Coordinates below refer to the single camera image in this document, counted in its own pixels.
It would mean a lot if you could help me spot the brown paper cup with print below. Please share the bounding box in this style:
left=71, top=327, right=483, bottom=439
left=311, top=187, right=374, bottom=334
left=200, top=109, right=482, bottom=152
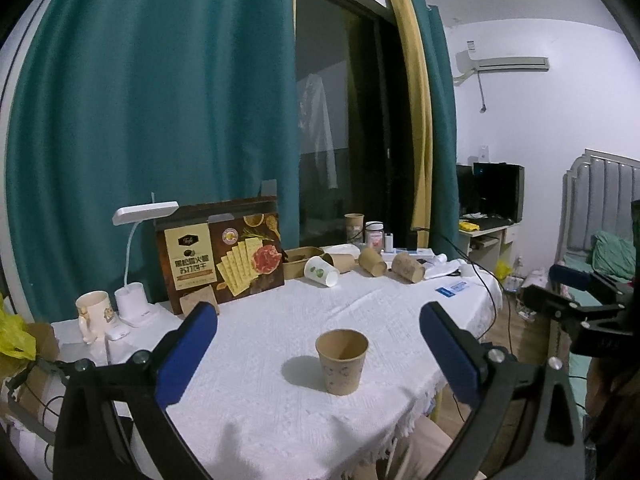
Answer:
left=316, top=330, right=369, bottom=396

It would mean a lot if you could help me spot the brown paper cup by box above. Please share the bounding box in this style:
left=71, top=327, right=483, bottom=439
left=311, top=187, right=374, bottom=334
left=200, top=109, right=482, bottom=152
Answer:
left=180, top=285, right=220, bottom=315

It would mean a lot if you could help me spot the printed brown cup far right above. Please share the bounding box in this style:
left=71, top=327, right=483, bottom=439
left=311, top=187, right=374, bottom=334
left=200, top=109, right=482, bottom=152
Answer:
left=392, top=252, right=425, bottom=284

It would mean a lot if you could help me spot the brown paper cup lying right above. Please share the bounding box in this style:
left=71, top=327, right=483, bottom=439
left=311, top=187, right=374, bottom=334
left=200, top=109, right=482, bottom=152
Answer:
left=358, top=247, right=387, bottom=278

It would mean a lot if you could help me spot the brown paper cup lying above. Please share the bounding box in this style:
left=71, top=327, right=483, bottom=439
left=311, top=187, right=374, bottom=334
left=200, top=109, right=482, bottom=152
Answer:
left=322, top=252, right=358, bottom=274
left=358, top=247, right=387, bottom=278

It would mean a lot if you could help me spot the white paper cup green print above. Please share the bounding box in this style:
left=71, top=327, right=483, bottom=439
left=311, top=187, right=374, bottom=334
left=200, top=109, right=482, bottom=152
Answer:
left=304, top=256, right=340, bottom=287

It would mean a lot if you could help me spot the brown paper cup lying middle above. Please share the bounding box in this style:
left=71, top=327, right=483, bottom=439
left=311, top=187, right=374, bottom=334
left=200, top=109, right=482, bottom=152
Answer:
left=322, top=252, right=358, bottom=274

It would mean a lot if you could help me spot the upright brown cup at back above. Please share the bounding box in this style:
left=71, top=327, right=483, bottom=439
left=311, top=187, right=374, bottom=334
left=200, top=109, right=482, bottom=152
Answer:
left=344, top=212, right=364, bottom=244

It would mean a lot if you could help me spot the blue and white card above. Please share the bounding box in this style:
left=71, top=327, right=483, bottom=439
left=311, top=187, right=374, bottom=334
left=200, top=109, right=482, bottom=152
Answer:
left=436, top=281, right=471, bottom=298

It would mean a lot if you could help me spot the white desk lamp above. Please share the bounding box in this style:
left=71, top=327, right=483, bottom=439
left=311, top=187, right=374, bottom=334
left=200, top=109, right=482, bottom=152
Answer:
left=110, top=192, right=180, bottom=330

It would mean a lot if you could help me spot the white earbuds case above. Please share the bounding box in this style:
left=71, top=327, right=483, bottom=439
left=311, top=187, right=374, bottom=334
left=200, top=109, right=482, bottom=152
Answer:
left=105, top=322, right=130, bottom=341

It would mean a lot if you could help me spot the black pen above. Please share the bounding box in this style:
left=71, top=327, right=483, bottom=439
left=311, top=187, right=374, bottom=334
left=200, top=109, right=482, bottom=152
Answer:
left=104, top=336, right=112, bottom=365

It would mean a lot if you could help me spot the cream ceramic mug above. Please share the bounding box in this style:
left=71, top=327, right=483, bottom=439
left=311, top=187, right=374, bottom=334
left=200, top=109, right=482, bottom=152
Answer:
left=75, top=290, right=116, bottom=344

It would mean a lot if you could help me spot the brown cracker box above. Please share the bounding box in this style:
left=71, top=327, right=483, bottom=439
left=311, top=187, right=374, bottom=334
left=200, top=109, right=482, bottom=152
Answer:
left=154, top=196, right=284, bottom=314

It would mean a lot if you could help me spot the white small desk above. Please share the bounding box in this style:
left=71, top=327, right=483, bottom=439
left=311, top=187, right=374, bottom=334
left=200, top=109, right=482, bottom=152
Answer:
left=457, top=218, right=520, bottom=272

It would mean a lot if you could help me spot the teal curtain right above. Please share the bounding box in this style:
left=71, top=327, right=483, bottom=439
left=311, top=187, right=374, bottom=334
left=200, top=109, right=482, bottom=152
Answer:
left=411, top=0, right=460, bottom=260

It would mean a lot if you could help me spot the teal curtain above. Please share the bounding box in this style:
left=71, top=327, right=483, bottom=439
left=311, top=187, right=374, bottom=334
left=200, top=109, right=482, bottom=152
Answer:
left=6, top=0, right=299, bottom=322
left=411, top=0, right=460, bottom=260

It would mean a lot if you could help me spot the white textured tablecloth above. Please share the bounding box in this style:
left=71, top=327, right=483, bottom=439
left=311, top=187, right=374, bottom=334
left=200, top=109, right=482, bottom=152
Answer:
left=4, top=253, right=504, bottom=480

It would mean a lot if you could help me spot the kraft paper bowl container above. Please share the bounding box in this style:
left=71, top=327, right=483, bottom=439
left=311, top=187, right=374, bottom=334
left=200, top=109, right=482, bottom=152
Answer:
left=282, top=246, right=324, bottom=280

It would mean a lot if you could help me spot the grey padded headboard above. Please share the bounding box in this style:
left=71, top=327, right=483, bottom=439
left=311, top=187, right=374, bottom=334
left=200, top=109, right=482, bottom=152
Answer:
left=556, top=148, right=639, bottom=261

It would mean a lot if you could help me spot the glass jar with white lid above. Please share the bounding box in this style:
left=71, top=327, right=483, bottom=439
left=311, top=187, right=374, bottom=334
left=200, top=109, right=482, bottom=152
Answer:
left=364, top=221, right=385, bottom=252

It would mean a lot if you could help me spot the black monitor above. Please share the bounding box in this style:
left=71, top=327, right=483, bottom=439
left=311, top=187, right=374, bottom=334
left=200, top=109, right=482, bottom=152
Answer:
left=457, top=162, right=525, bottom=230

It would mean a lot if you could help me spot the yellow plastic bag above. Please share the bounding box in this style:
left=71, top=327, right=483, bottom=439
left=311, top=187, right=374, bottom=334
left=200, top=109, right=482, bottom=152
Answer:
left=0, top=307, right=37, bottom=380

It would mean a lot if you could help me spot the teal curtain left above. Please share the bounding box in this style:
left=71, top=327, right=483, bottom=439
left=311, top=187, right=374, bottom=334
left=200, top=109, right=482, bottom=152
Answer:
left=6, top=0, right=299, bottom=322

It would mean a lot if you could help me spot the white air conditioner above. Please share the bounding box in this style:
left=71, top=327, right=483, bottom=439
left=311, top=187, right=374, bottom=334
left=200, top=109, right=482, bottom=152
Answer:
left=452, top=51, right=550, bottom=86

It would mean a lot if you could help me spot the yellow curtain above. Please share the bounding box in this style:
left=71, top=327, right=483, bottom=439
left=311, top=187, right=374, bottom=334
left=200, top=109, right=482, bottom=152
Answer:
left=390, top=0, right=433, bottom=246

